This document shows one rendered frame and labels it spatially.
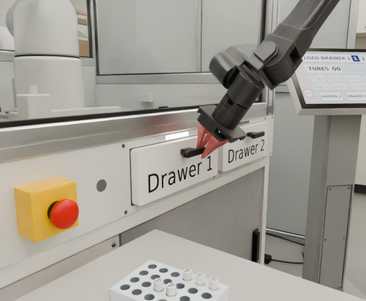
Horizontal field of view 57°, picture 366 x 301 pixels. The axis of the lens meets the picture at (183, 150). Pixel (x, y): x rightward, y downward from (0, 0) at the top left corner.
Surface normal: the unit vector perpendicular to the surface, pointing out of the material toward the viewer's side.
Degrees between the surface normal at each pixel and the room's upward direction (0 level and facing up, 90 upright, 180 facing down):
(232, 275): 0
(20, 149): 90
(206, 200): 90
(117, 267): 0
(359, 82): 50
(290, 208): 90
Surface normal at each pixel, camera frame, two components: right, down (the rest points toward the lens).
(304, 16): -0.42, -0.40
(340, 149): 0.15, 0.19
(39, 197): 0.80, 0.11
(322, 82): 0.12, -0.48
